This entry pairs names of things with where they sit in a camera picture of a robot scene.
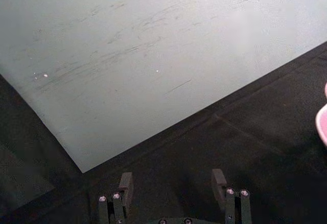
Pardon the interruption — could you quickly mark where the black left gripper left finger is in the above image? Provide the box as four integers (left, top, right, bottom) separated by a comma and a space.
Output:
98, 171, 134, 224

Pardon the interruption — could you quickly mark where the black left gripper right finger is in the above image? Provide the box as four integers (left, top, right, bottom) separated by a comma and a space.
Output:
211, 168, 252, 224

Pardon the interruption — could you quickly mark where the black table cloth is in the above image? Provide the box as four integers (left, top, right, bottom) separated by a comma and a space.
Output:
0, 40, 327, 224

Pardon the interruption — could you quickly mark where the pink cup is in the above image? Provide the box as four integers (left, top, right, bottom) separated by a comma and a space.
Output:
315, 82, 327, 147

